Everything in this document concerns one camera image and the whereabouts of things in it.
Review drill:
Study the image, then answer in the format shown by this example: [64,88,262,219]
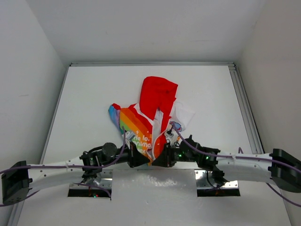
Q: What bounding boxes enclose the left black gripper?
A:
[102,141,150,168]

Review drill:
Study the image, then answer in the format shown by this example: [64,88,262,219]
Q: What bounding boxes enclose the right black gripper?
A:
[152,142,198,168]

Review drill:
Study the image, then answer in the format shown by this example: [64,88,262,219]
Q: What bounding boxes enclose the rainbow red child jacket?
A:
[108,76,195,165]

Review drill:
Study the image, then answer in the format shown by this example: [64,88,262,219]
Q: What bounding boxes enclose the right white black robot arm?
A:
[152,136,301,193]

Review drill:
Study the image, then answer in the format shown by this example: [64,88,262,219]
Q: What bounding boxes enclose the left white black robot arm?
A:
[0,143,150,206]

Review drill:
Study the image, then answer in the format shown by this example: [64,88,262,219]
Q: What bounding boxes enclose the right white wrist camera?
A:
[165,129,178,143]

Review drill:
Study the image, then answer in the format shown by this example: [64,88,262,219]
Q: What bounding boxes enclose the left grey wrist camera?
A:
[125,131,136,146]

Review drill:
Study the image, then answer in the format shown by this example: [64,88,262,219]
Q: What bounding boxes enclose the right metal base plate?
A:
[195,170,239,189]

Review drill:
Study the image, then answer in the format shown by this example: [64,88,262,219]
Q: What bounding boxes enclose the metal base plate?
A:
[195,170,239,189]
[81,170,113,190]

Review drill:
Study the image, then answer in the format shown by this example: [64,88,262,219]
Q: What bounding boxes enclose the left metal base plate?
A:
[81,170,113,190]

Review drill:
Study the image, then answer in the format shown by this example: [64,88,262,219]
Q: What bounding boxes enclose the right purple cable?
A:
[171,122,301,209]

